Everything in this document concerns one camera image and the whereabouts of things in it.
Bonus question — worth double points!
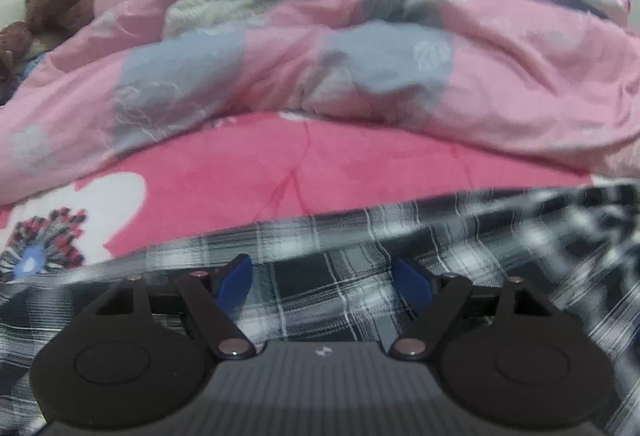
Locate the maroon cloth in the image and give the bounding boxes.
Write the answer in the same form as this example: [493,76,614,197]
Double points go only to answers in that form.
[0,21,33,82]

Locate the white knitted cloth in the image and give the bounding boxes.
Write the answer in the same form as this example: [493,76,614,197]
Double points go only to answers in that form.
[162,0,281,39]

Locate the pink patterned duvet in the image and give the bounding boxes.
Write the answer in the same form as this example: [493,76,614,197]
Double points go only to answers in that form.
[0,0,640,207]

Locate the pink floral fleece blanket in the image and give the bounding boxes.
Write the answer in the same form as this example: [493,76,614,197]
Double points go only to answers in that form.
[0,108,596,284]

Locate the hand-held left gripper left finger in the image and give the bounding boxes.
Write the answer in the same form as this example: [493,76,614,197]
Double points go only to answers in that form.
[95,253,256,359]

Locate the black white plaid pants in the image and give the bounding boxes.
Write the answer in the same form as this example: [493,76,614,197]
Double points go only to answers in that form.
[0,181,640,436]

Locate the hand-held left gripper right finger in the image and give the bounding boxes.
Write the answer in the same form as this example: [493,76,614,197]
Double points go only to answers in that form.
[387,256,553,361]

